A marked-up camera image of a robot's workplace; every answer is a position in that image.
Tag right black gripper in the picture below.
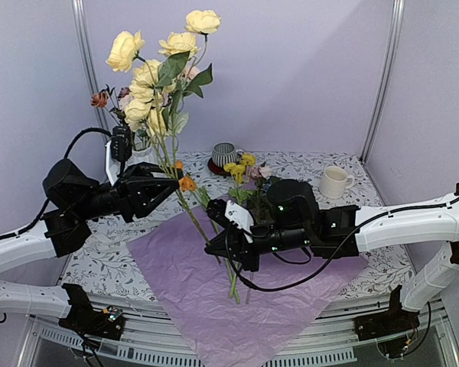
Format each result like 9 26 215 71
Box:
204 221 311 273

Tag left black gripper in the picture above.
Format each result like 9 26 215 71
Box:
74 161 184 222

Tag white ribbed vase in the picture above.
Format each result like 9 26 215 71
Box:
132 147 158 164

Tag purple wrapping paper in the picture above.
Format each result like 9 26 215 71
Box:
127 213 367 366

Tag white printed ribbon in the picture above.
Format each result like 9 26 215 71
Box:
92 233 126 254

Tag dusty red white flower stem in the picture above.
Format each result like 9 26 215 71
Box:
90 84 134 126

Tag pale yellow rose stem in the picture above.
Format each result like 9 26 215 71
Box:
105 9 230 276

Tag peach pink rose stem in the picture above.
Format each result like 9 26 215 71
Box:
177 65 200 85

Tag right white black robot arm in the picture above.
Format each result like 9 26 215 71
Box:
205 179 459 333

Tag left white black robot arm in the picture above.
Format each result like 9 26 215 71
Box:
0 158 183 332

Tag mauve pink flower stem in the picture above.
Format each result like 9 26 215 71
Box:
244 162 275 305

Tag orange flower stem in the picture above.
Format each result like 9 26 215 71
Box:
179 174 211 209

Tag dark red coaster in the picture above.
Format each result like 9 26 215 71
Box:
207 158 230 177

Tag bright yellow flower stem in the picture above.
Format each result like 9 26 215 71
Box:
223 152 258 305

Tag striped grey mug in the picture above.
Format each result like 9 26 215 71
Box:
211 142 243 167

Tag floral patterned table mat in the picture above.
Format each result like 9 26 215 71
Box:
62 152 415 302

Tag cream white mug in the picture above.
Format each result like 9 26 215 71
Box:
318 166 355 200

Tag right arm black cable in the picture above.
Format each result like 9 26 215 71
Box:
236 190 459 293

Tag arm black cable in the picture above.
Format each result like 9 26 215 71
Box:
0 128 114 245
236 190 459 293

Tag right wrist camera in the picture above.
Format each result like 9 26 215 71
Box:
206 199 255 243

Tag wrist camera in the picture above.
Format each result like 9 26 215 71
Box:
206 199 255 243
105 125 132 185

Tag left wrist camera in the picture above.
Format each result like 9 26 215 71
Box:
105 125 132 185

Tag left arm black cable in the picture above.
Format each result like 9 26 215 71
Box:
0 128 114 245

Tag aluminium front rail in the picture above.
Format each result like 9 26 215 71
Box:
18 295 459 366

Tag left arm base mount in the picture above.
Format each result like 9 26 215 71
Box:
58 305 125 341

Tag left aluminium frame post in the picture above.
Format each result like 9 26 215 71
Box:
70 0 113 135

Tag aluminium frame post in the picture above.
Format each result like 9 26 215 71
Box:
70 0 113 135
360 0 405 165

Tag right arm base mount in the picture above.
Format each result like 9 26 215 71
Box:
353 309 420 341

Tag right aluminium frame post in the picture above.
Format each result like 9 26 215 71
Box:
360 0 405 165

